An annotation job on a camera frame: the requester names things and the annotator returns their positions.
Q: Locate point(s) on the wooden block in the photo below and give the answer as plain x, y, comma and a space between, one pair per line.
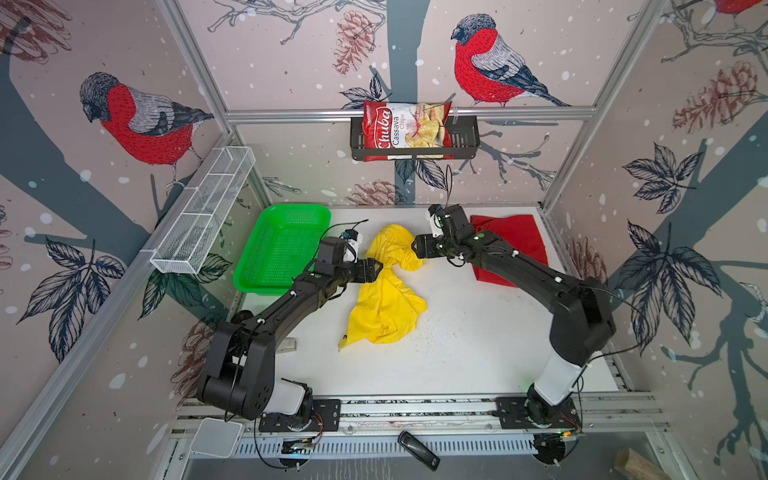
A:
632, 465

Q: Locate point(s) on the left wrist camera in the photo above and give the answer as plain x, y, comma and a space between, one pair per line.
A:
352, 240

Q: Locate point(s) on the red shorts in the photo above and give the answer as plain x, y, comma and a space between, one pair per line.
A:
520, 231

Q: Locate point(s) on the white wire mesh basket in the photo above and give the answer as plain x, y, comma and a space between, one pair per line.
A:
191, 237

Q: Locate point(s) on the green plastic tray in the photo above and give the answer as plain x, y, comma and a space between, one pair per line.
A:
280, 245

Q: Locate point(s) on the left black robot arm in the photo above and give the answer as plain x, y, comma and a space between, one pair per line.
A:
238, 375

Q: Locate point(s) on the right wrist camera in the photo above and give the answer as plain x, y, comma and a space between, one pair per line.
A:
434, 220

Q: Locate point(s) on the black remote-like device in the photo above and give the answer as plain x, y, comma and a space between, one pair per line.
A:
418, 450

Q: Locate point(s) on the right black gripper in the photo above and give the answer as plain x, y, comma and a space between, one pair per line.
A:
423, 244

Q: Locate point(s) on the yellow shorts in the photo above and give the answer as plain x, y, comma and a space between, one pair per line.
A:
387, 309

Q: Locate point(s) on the white square pad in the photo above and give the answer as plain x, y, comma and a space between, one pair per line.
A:
217, 438

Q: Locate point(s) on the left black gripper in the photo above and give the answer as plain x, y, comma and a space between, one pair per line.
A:
369, 274

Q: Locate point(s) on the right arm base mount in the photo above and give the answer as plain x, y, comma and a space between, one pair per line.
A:
532, 411

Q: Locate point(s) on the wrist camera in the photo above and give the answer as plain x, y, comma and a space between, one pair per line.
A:
352, 240
434, 220

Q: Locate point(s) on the red cassava chips bag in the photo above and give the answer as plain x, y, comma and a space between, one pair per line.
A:
405, 125

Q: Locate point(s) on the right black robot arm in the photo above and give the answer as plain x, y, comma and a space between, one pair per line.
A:
582, 322

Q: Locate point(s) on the aluminium rail base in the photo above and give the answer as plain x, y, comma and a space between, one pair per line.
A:
367, 427

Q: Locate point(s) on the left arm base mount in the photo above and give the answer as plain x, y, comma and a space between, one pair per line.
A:
294, 408

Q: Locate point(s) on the black wall basket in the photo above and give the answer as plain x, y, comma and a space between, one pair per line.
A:
462, 131

